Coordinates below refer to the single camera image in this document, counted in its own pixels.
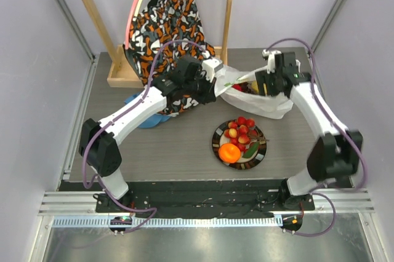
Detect purple fake grapes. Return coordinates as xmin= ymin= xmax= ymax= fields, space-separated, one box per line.
xmin=241 ymin=85 xmax=255 ymax=95

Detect camouflage patterned cloth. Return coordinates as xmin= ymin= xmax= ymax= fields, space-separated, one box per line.
xmin=123 ymin=0 xmax=216 ymax=117

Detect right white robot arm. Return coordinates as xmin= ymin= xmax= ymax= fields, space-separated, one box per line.
xmin=255 ymin=50 xmax=363 ymax=210

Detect white slotted cable duct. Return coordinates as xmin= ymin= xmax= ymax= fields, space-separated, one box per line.
xmin=52 ymin=215 xmax=283 ymax=228

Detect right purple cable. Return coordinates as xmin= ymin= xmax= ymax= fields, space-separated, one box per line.
xmin=266 ymin=38 xmax=369 ymax=237

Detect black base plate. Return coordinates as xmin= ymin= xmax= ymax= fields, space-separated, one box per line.
xmin=60 ymin=178 xmax=316 ymax=218

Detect fake orange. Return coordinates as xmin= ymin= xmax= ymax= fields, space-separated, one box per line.
xmin=218 ymin=143 xmax=241 ymax=164

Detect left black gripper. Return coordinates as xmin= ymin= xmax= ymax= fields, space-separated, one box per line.
xmin=183 ymin=70 xmax=215 ymax=105

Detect striped rim ceramic plate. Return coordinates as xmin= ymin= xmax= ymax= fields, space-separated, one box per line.
xmin=211 ymin=116 xmax=268 ymax=170

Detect white plastic bag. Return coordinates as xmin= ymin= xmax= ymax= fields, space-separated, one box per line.
xmin=215 ymin=65 xmax=294 ymax=119

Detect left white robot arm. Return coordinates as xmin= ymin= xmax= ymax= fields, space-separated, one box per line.
xmin=78 ymin=55 xmax=223 ymax=212

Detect blue cloth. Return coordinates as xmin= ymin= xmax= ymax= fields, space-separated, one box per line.
xmin=124 ymin=93 xmax=171 ymax=129

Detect purple cable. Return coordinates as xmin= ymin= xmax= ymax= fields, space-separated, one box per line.
xmin=82 ymin=39 xmax=210 ymax=234
xmin=266 ymin=38 xmax=369 ymax=237

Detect yellow fake pear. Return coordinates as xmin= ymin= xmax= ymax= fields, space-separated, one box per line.
xmin=251 ymin=81 xmax=259 ymax=93

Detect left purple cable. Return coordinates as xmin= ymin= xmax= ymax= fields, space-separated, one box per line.
xmin=82 ymin=39 xmax=210 ymax=234

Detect wooden hanger rack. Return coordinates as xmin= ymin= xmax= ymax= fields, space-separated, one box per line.
xmin=81 ymin=0 xmax=232 ymax=88

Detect red lychee fruit bunch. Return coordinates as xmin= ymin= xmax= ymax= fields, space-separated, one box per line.
xmin=221 ymin=116 xmax=268 ymax=161

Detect red fake apple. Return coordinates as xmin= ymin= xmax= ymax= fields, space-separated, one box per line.
xmin=232 ymin=84 xmax=243 ymax=92

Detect pink and cream hanger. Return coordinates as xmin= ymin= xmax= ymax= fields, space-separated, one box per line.
xmin=123 ymin=0 xmax=175 ymax=50

